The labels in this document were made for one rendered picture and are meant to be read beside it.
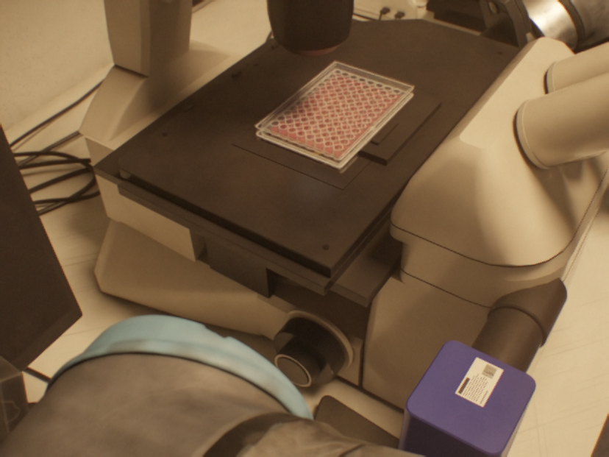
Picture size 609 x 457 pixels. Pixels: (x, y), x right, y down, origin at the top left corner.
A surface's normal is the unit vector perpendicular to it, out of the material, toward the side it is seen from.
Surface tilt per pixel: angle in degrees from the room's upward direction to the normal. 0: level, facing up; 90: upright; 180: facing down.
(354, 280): 0
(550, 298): 34
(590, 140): 103
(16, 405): 71
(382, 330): 90
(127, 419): 24
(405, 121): 0
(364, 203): 0
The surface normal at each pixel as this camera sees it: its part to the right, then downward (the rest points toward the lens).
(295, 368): -0.55, 0.59
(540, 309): 0.35, -0.48
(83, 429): -0.28, -0.80
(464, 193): -0.55, 0.43
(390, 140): -0.02, -0.72
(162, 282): -0.42, -0.03
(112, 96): -0.29, -0.33
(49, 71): 0.83, 0.37
